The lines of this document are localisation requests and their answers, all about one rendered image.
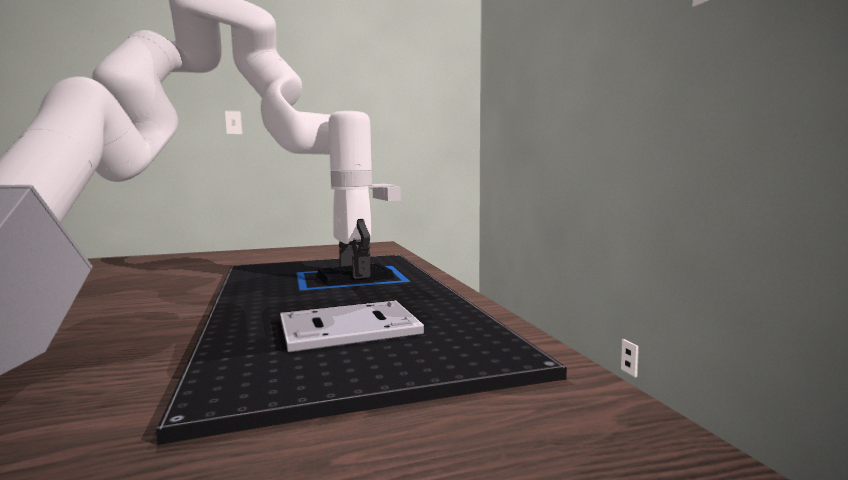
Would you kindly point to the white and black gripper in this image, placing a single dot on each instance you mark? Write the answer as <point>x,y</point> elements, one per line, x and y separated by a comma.
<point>352,219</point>

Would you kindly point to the black perforated breadboard plate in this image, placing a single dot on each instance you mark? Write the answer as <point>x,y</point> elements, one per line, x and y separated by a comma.
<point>240,375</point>

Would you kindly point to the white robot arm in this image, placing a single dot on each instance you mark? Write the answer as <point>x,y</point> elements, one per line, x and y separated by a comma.
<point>79,118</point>

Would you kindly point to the blue tape outline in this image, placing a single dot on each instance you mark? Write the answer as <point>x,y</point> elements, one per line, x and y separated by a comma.
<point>302,282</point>

